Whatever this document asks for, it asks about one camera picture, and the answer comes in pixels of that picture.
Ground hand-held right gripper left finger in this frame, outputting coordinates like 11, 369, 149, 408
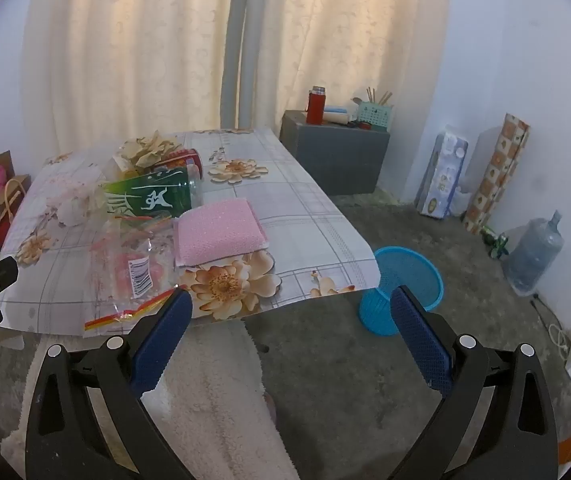
24, 287, 194, 480

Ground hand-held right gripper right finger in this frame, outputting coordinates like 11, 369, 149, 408
389, 285, 559, 480

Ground blue plastic basket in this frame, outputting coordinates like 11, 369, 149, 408
358, 246, 445, 337

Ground clear plastic wrapper bag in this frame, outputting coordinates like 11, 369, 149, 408
83, 212, 191, 338

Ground pink sponge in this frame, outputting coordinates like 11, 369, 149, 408
173, 198, 270, 267

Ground green label plastic bottle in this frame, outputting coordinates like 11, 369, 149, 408
102, 162, 205, 218

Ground red drink can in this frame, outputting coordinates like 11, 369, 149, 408
166, 148, 205, 178

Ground white fleece pants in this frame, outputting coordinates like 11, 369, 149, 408
0, 320, 301, 480

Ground large water jug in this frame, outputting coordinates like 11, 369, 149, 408
505, 210, 565, 295

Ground toilet paper pack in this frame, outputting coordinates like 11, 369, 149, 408
414, 125, 469, 220

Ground checkered patterned roll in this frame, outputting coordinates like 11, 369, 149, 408
463, 114, 531, 235

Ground floral tablecloth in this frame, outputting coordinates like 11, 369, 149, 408
0, 127, 381, 333

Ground grey cabinet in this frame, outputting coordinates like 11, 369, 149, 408
280, 110, 391, 196

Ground green utensil holder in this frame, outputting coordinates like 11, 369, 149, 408
356, 101, 395, 131

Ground wooden chopsticks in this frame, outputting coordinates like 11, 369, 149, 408
365, 86, 393, 106

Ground cream patterned curtain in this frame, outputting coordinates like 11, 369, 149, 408
20, 0, 239, 161
253, 0, 446, 136

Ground red thermos flask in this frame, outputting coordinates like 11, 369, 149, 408
306, 86, 327, 125

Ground red bag with beige handles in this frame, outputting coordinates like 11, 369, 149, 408
0, 177, 30, 247

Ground white cable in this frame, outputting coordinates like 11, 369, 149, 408
548, 322, 571, 362

